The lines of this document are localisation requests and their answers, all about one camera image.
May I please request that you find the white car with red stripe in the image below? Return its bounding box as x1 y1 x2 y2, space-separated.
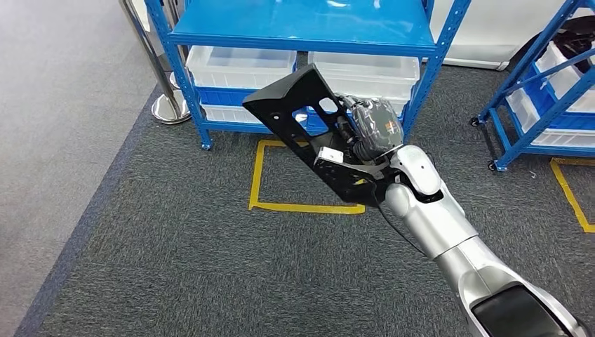
425 0 595 72

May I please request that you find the yellow floor tape square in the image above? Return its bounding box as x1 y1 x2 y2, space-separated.
549 157 595 234

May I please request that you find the blue wheeled shelf cart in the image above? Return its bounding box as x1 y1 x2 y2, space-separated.
468 0 595 173

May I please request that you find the chrome stanchion post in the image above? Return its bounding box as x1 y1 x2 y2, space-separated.
167 70 188 90
118 0 192 126

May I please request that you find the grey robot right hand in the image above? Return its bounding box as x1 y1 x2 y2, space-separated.
337 95 406 162

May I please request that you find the blue metal shelf rack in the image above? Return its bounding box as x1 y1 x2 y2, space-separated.
142 0 473 151

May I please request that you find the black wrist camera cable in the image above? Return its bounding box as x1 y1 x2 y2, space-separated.
375 204 431 258

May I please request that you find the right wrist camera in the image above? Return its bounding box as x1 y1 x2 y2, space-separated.
314 146 394 181

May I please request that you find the black plastic panel part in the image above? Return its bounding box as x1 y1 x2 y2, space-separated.
241 62 397 209

